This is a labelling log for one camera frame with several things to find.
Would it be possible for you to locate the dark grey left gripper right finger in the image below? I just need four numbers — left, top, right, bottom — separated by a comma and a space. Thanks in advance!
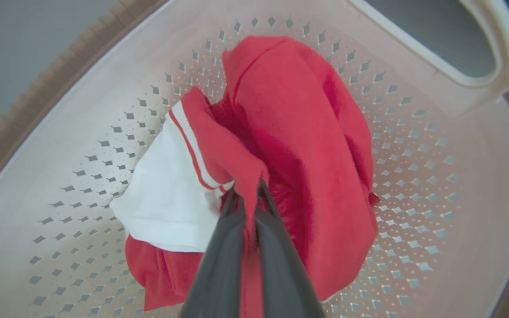
254, 179, 326, 318

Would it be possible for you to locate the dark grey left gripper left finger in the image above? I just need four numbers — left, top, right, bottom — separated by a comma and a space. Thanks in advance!
179, 190, 247, 318

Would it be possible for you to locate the red white-trimmed jersey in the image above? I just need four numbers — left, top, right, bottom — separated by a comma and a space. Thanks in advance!
110, 86, 273, 312

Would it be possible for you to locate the plain red garment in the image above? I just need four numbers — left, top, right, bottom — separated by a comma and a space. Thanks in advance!
213, 35, 380, 305

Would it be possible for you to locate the cream perforated laundry basket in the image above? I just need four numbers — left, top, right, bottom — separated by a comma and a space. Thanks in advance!
0, 0, 509, 318

